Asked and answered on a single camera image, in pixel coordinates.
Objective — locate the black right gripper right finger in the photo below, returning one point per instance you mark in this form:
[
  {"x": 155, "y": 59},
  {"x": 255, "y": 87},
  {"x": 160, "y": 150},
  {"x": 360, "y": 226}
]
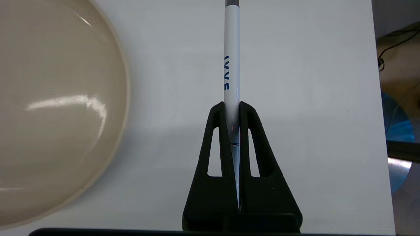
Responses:
[{"x": 262, "y": 196}]

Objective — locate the white pen with blue print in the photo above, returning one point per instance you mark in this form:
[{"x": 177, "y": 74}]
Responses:
[{"x": 231, "y": 65}]

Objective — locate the blue and silver round base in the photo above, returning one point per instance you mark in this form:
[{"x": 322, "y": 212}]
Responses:
[{"x": 398, "y": 131}]

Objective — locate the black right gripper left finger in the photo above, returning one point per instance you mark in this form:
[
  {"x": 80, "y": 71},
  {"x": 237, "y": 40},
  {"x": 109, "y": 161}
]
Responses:
[{"x": 213, "y": 196}]

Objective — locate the beige round plate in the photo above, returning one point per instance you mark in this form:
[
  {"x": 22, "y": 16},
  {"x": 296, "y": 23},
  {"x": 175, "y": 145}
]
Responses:
[{"x": 55, "y": 111}]

